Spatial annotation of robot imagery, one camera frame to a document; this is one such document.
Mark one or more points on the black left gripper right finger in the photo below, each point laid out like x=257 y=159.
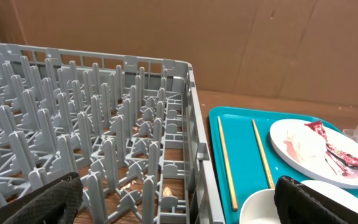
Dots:
x=298 y=203

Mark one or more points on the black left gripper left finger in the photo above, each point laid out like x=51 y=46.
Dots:
x=58 y=202

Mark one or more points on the wooden chopstick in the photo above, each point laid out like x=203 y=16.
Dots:
x=265 y=163
x=230 y=182

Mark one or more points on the white cup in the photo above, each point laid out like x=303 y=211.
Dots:
x=259 y=208

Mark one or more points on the small white plate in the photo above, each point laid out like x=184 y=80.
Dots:
x=335 y=193

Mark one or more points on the large white plate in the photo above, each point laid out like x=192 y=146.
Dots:
x=324 y=170

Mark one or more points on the white tissue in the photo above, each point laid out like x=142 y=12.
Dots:
x=306 y=145

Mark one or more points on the red snack wrapper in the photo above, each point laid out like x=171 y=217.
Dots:
x=347 y=163

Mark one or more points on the grey dishwasher rack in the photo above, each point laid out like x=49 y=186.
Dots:
x=131 y=127

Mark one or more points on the teal plastic tray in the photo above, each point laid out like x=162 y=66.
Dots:
x=244 y=157

